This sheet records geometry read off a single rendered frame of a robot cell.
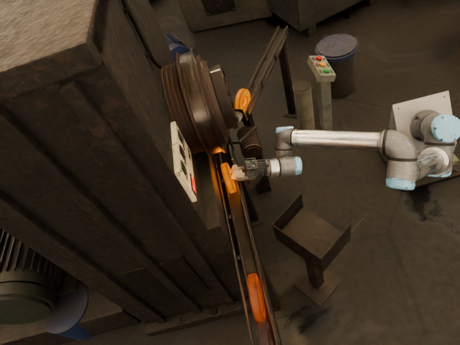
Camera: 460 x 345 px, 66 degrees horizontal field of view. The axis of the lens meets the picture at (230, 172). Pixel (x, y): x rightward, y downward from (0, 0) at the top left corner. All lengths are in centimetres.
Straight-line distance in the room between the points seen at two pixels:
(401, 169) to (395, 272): 79
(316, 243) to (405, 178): 47
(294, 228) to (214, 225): 42
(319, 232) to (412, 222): 88
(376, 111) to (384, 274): 132
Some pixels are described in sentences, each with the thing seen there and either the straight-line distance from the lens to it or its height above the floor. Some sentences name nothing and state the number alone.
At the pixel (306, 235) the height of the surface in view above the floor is 60.
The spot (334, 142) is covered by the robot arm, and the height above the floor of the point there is 79.
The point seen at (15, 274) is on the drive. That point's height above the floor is 65.
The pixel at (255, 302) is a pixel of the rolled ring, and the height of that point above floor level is 75.
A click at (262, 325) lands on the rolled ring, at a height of 73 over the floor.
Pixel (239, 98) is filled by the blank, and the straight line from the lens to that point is 212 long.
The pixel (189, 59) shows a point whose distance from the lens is 147.
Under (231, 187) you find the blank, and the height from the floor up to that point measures 76.
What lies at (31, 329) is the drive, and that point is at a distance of 255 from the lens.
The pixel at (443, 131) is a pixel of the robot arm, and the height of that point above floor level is 51.
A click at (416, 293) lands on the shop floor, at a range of 225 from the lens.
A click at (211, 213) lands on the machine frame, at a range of 150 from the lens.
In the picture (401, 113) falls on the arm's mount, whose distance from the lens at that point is 241.
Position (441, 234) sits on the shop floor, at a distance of 243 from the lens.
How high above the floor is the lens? 208
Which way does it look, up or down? 49 degrees down
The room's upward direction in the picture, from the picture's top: 23 degrees counter-clockwise
